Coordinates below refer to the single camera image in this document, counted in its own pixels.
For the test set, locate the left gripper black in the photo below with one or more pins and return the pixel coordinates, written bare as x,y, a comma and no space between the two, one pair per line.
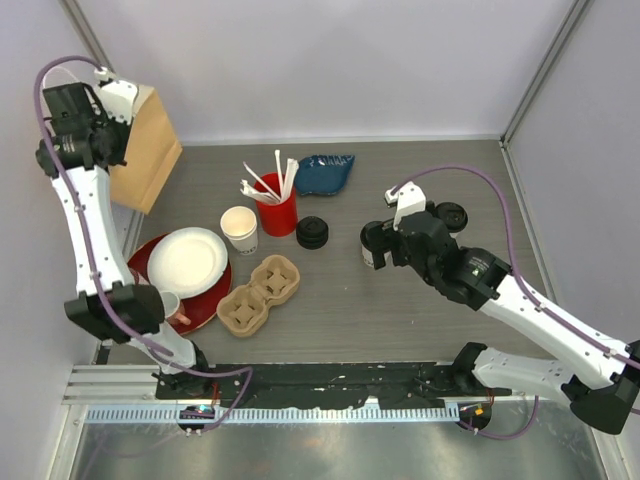
116,157

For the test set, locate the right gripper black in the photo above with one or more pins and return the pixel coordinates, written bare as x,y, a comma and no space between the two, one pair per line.
398,258

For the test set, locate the brown paper bag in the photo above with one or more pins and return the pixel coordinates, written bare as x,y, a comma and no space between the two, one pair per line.
151,154

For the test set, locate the stack of black lids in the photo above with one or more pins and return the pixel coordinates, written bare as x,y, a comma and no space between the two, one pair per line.
312,232

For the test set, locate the stack of white paper cups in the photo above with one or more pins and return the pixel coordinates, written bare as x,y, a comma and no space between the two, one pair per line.
239,226

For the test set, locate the brown pulp cup carrier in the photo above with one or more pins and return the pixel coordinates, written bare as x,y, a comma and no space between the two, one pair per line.
246,308

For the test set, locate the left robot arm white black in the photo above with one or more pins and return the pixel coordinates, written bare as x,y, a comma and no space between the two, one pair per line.
109,303

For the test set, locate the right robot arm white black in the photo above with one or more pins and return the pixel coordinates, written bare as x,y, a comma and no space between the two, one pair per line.
594,376

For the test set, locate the blue ceramic leaf dish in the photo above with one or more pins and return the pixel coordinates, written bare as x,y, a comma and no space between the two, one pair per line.
323,175

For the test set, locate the red straw holder cup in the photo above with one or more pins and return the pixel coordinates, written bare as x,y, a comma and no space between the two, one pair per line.
281,219

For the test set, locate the white paper plates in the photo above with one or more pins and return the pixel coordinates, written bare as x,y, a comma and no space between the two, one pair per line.
187,262

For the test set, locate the red round tray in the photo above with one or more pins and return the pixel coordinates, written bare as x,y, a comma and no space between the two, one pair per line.
199,309

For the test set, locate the pink mug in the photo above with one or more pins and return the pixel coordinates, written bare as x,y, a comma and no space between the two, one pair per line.
174,310

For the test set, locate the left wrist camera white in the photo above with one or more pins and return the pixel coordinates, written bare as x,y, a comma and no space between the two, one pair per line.
116,94

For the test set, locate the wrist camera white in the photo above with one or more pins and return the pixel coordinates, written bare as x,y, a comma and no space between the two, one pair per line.
116,94
407,200

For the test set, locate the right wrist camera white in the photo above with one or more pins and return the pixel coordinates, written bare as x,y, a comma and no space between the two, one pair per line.
407,200

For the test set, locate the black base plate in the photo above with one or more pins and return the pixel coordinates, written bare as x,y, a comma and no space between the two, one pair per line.
330,386

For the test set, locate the white slotted cable duct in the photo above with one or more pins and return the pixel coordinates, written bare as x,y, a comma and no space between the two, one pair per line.
189,415

